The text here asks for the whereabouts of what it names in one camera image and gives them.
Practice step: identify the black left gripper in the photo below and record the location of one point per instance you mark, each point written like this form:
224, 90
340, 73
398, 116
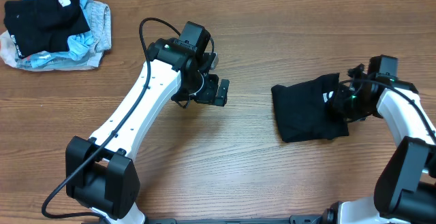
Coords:
211, 91

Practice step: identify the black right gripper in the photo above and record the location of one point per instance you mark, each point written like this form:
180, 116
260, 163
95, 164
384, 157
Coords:
336, 99

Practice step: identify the black t-shirt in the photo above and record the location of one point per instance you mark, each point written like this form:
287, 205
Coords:
303, 112

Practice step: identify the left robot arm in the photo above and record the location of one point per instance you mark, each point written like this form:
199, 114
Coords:
100, 170

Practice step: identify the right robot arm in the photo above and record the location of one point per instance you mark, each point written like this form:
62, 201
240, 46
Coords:
399, 195

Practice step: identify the grey patterned folded garment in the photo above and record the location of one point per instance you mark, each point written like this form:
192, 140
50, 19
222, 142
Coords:
99, 18

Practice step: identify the light blue folded garment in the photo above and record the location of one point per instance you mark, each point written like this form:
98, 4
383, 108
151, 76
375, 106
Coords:
78, 45

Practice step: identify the folded black garment on pile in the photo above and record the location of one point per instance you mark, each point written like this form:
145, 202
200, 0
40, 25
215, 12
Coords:
43, 25

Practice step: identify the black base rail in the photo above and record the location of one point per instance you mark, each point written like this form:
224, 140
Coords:
296, 219

